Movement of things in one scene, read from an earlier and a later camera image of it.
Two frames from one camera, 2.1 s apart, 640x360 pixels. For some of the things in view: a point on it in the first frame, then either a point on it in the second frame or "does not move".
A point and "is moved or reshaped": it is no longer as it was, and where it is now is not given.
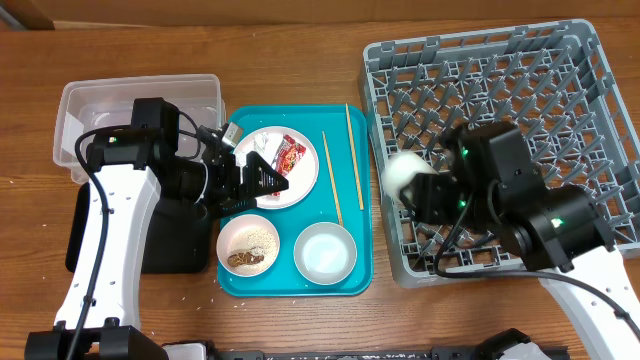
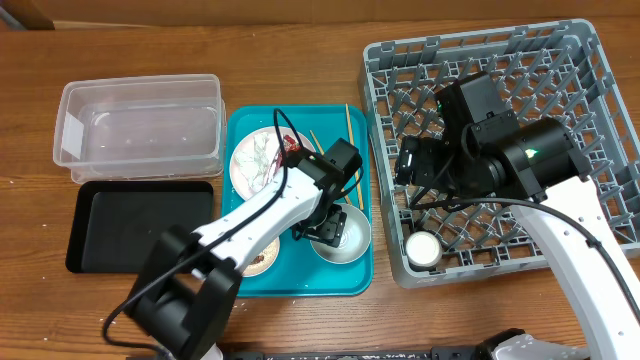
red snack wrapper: x=290 y=151 does not move
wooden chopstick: x=359 y=191 does not move
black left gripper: x=229 y=186 to x=332 y=231
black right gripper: x=417 y=195 to x=409 y=163
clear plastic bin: x=92 y=104 does not move
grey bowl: x=325 y=253 to x=354 y=242
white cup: x=401 y=166 to x=423 y=249
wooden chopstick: x=331 y=170 is moved or reshaped
